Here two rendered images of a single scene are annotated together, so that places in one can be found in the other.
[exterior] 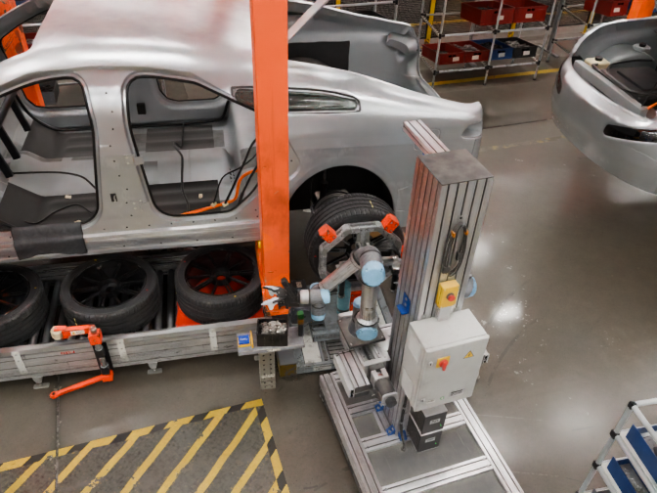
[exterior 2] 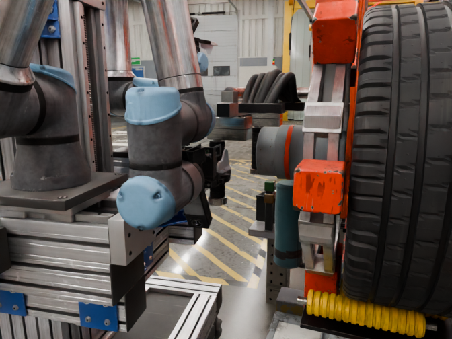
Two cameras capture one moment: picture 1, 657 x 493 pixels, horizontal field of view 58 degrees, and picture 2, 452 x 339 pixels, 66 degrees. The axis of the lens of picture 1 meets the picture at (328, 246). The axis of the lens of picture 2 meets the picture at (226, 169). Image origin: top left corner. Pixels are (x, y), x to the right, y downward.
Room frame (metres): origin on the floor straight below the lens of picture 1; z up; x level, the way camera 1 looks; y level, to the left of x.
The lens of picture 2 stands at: (3.25, -1.07, 1.00)
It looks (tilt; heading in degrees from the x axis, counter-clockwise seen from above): 12 degrees down; 123
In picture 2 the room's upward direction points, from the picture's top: straight up
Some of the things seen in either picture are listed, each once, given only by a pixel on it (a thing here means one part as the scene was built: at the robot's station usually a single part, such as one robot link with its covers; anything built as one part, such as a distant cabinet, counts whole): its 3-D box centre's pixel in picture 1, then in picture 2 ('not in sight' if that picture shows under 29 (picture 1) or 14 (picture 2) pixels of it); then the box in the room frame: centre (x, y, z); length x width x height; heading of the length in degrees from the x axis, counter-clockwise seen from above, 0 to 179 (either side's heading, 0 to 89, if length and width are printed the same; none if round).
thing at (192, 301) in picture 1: (221, 283); not in sight; (3.19, 0.77, 0.39); 0.66 x 0.66 x 0.24
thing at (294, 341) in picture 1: (270, 340); (278, 218); (2.61, 0.35, 0.44); 0.43 x 0.17 x 0.03; 103
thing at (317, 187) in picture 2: not in sight; (319, 185); (3.07, -0.51, 0.85); 0.09 x 0.08 x 0.07; 103
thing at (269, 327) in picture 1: (272, 332); (278, 202); (2.61, 0.33, 0.51); 0.20 x 0.14 x 0.13; 94
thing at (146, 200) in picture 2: not in sight; (157, 194); (2.89, -0.71, 0.85); 0.11 x 0.08 x 0.09; 107
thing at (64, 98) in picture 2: not in sight; (42, 100); (2.56, -0.68, 0.98); 0.13 x 0.12 x 0.14; 107
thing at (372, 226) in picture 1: (359, 257); (330, 155); (3.00, -0.21, 0.85); 0.54 x 0.07 x 0.54; 103
